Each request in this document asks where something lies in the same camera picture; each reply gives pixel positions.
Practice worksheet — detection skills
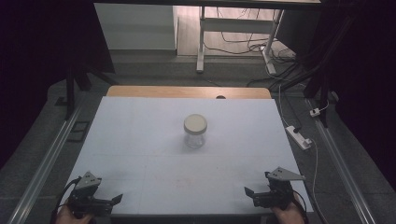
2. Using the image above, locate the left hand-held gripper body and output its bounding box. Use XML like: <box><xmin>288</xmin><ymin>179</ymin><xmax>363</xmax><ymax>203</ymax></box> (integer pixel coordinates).
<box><xmin>66</xmin><ymin>171</ymin><xmax>115</xmax><ymax>218</ymax></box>

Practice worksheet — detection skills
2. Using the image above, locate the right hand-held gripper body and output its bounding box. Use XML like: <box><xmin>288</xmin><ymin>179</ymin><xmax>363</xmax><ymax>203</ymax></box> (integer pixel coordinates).
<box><xmin>253</xmin><ymin>166</ymin><xmax>306</xmax><ymax>210</ymax></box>

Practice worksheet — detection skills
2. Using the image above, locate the clear glass jar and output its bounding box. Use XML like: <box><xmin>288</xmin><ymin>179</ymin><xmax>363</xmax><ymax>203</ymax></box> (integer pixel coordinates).
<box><xmin>184</xmin><ymin>129</ymin><xmax>206</xmax><ymax>149</ymax></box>

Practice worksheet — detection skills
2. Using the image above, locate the cream round jar lid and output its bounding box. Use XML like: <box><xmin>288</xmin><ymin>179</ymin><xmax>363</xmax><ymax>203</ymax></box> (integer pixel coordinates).
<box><xmin>183</xmin><ymin>113</ymin><xmax>208</xmax><ymax>135</ymax></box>

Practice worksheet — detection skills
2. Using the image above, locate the person's right hand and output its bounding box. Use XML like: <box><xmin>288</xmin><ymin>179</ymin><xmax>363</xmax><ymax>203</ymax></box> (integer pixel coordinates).
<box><xmin>270</xmin><ymin>203</ymin><xmax>307</xmax><ymax>224</ymax></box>

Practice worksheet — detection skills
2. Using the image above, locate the person's left hand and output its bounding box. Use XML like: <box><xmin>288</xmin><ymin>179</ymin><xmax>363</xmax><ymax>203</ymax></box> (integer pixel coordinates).
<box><xmin>55</xmin><ymin>204</ymin><xmax>94</xmax><ymax>224</ymax></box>

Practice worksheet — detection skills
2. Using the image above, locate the white power strip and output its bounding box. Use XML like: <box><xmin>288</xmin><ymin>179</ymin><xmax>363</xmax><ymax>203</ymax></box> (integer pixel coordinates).
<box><xmin>285</xmin><ymin>125</ymin><xmax>313</xmax><ymax>151</ymax></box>

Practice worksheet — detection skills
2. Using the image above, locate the white table sheet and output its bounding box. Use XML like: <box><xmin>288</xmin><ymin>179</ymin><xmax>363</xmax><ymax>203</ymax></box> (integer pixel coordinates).
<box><xmin>53</xmin><ymin>95</ymin><xmax>314</xmax><ymax>216</ymax></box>

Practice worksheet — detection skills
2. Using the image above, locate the black metal stand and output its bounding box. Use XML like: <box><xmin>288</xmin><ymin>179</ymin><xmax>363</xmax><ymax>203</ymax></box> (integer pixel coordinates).
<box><xmin>279</xmin><ymin>12</ymin><xmax>359</xmax><ymax>129</ymax></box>
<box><xmin>54</xmin><ymin>62</ymin><xmax>120</xmax><ymax>120</ymax></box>

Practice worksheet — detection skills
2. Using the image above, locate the wooden table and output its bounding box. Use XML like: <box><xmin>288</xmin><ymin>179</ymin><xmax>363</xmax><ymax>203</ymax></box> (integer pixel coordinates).
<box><xmin>106</xmin><ymin>85</ymin><xmax>273</xmax><ymax>100</ymax></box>

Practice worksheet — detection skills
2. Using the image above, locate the dark curtain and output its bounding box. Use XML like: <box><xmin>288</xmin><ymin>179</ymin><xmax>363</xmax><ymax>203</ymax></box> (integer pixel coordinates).
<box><xmin>295</xmin><ymin>0</ymin><xmax>396</xmax><ymax>190</ymax></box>
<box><xmin>0</xmin><ymin>0</ymin><xmax>116</xmax><ymax>171</ymax></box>

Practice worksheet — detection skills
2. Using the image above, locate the dark grey cabinet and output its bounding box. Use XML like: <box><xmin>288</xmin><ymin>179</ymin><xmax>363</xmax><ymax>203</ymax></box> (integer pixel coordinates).
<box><xmin>275</xmin><ymin>8</ymin><xmax>314</xmax><ymax>58</ymax></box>

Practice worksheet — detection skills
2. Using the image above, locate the dark desk top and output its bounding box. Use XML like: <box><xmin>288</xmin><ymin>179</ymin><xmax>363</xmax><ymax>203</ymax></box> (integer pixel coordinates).
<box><xmin>92</xmin><ymin>0</ymin><xmax>322</xmax><ymax>10</ymax></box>

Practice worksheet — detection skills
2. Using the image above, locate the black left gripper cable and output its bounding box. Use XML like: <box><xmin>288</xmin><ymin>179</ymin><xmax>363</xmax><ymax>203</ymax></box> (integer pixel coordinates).
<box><xmin>49</xmin><ymin>176</ymin><xmax>82</xmax><ymax>224</ymax></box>

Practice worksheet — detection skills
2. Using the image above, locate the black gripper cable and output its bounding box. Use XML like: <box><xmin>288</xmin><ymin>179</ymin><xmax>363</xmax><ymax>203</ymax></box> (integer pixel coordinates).
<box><xmin>49</xmin><ymin>176</ymin><xmax>82</xmax><ymax>224</ymax></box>
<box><xmin>291</xmin><ymin>189</ymin><xmax>311</xmax><ymax>224</ymax></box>

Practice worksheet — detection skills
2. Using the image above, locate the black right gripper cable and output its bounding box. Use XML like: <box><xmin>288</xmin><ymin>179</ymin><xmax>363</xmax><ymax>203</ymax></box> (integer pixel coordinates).
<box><xmin>291</xmin><ymin>189</ymin><xmax>311</xmax><ymax>224</ymax></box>

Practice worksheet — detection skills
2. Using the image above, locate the aluminium rail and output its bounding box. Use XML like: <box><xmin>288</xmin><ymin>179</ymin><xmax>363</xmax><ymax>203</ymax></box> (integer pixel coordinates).
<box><xmin>6</xmin><ymin>101</ymin><xmax>87</xmax><ymax>224</ymax></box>
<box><xmin>306</xmin><ymin>98</ymin><xmax>377</xmax><ymax>224</ymax></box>

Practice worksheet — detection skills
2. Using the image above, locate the white power strip cable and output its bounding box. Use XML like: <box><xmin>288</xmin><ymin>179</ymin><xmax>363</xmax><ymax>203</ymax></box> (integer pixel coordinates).
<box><xmin>309</xmin><ymin>138</ymin><xmax>331</xmax><ymax>224</ymax></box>

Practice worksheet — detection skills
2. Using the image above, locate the black flat frame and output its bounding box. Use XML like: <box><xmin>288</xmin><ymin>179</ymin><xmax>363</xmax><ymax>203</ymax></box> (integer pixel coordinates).
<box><xmin>66</xmin><ymin>120</ymin><xmax>92</xmax><ymax>144</ymax></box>

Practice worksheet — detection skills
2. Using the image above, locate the tangle of black cables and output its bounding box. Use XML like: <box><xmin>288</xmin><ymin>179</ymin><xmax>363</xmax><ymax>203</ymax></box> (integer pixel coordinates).
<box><xmin>204</xmin><ymin>7</ymin><xmax>309</xmax><ymax>91</ymax></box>

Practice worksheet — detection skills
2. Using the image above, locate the white desk frame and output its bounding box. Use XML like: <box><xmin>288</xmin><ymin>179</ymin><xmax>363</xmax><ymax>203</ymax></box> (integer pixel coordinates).
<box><xmin>195</xmin><ymin>6</ymin><xmax>285</xmax><ymax>76</ymax></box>

